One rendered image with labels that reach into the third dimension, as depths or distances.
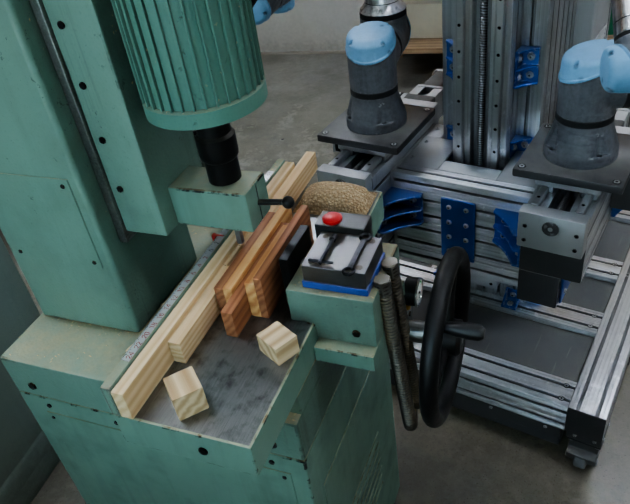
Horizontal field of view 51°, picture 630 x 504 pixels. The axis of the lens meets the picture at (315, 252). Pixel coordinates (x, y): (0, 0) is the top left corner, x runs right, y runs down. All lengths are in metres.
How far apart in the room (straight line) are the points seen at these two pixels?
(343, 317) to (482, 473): 1.02
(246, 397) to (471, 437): 1.15
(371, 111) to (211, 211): 0.69
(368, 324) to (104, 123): 0.47
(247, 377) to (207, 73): 0.41
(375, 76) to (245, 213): 0.69
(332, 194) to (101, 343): 0.49
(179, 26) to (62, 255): 0.48
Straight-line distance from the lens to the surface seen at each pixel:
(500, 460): 1.93
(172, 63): 0.87
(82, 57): 0.97
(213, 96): 0.88
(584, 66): 1.41
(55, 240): 1.16
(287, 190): 1.23
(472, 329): 0.95
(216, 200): 1.02
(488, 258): 1.71
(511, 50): 1.57
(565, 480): 1.92
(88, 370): 1.19
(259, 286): 0.97
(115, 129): 1.00
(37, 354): 1.27
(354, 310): 0.94
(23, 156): 1.08
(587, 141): 1.47
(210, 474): 1.22
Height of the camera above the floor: 1.57
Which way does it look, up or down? 37 degrees down
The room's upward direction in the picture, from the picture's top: 9 degrees counter-clockwise
